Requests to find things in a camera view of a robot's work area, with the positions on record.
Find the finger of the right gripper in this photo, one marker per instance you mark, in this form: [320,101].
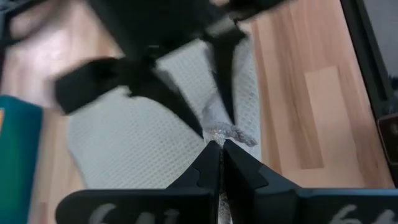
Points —
[225,56]
[102,81]

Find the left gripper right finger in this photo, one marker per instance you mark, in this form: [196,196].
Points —
[295,205]

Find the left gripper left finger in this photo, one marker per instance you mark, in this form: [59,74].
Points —
[155,205]

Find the grey waffle microfiber towel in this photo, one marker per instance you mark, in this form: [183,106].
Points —
[130,146]

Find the teal plastic bin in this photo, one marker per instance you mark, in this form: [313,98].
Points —
[18,155]

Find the black aluminium table frame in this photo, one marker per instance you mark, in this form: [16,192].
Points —
[367,46]

